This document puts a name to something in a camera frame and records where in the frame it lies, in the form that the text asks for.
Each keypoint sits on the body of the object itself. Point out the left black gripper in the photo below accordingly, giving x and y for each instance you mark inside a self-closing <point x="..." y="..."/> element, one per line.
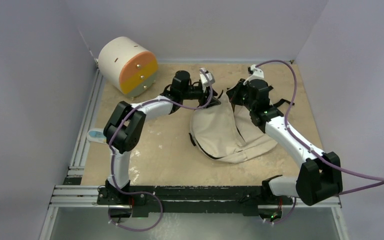
<point x="205" y="97"/>

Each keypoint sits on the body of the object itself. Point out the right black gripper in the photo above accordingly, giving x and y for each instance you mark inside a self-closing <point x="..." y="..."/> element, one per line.
<point x="232" y="94"/>

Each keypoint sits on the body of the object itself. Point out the beige canvas backpack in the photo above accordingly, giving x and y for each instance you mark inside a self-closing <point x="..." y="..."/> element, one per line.
<point x="227" y="134"/>

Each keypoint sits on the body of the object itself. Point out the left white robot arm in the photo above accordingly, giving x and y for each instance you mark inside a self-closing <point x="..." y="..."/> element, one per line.
<point x="124" y="128"/>

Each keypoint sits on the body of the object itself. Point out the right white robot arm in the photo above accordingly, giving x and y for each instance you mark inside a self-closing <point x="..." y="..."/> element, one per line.
<point x="319" y="177"/>

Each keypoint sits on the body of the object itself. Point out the round white drawer cabinet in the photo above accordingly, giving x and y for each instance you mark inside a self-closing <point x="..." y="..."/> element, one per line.
<point x="128" y="66"/>

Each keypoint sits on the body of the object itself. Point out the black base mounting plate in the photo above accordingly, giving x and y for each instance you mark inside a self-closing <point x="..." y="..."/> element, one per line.
<point x="248" y="200"/>

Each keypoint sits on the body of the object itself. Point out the light blue packaged item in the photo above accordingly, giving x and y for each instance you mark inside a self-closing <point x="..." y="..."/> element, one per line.
<point x="96" y="135"/>

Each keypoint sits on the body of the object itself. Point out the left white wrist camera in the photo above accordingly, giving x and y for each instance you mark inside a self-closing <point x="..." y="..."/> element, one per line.
<point x="206" y="78"/>

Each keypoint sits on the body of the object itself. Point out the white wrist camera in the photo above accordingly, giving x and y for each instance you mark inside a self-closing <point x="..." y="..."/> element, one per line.
<point x="255" y="73"/>
<point x="206" y="78"/>

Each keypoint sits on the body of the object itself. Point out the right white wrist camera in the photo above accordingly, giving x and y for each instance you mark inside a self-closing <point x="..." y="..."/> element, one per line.
<point x="255" y="73"/>

